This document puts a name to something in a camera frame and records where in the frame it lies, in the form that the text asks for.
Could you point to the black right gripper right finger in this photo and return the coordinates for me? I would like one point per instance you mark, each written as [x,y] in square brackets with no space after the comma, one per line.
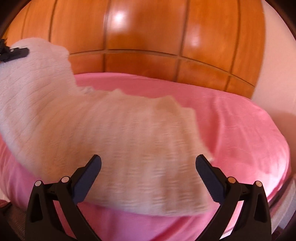
[254,221]

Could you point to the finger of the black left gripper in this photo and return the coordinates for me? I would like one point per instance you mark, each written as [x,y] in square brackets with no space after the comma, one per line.
[8,54]

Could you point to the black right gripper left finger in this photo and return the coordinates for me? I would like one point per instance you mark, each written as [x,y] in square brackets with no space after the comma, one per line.
[42,220]

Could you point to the cream knitted sweater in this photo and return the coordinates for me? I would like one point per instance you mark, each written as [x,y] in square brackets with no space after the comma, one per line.
[148,146]

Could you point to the pink bedspread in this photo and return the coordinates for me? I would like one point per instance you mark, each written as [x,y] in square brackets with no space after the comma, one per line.
[242,138]

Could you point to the orange wooden wardrobe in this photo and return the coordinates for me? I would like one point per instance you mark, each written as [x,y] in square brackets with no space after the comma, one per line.
[213,44]

